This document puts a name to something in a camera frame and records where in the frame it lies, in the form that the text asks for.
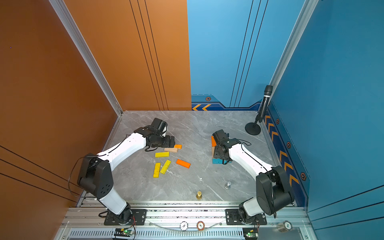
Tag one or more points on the yellow block leftmost upright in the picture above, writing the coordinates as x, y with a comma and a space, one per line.
157, 169

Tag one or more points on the black microphone on stand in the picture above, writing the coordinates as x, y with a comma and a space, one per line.
254, 128

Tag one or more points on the copper round token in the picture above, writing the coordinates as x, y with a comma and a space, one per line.
200, 226

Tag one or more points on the teal block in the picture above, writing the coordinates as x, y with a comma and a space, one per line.
219, 161

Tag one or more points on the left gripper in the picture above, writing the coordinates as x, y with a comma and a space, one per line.
168, 142

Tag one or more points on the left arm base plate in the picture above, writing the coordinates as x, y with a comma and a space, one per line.
136, 217

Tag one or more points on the yellow block horizontal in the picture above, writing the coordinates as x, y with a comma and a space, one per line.
162, 155

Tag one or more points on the white round token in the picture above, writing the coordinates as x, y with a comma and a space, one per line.
184, 226

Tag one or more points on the brass weight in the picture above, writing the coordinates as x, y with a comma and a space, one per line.
199, 195

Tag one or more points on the yellow block tilted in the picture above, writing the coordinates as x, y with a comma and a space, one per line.
165, 167

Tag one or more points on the green circuit board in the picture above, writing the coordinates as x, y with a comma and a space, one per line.
120, 233
250, 234

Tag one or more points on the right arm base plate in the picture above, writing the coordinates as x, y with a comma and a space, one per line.
233, 217

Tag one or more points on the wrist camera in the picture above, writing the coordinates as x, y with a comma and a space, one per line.
159, 126
220, 136

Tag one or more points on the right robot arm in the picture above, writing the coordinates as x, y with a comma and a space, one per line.
273, 188

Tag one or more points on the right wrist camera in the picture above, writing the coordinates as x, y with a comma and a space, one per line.
220, 136

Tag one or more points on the silver weight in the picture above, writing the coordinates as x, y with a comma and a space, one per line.
228, 185

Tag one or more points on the right green circuit board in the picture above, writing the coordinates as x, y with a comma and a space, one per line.
250, 234

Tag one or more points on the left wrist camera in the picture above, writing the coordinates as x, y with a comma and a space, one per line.
159, 126

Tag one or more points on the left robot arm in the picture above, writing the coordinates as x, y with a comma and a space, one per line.
96, 171

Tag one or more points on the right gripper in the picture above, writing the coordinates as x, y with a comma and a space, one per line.
216, 154

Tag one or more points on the left green circuit board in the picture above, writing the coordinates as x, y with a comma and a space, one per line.
120, 233

